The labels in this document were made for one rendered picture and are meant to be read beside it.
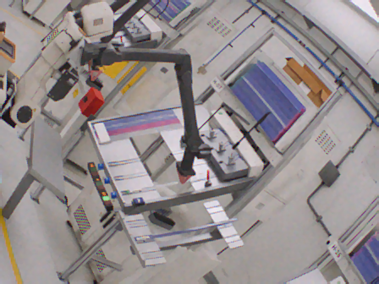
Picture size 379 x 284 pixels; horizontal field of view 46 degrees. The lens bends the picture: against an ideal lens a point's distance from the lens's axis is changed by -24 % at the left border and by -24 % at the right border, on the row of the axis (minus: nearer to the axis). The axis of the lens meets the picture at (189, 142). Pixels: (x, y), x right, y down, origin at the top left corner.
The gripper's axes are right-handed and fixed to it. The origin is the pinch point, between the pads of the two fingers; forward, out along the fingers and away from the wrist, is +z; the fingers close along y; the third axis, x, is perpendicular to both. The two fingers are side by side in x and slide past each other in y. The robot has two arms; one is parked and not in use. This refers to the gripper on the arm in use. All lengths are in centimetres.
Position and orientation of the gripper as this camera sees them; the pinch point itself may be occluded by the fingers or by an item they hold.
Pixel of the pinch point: (182, 181)
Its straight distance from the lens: 282.8
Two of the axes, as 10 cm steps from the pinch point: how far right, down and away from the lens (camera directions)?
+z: -2.1, 7.9, 5.8
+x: -9.0, 0.8, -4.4
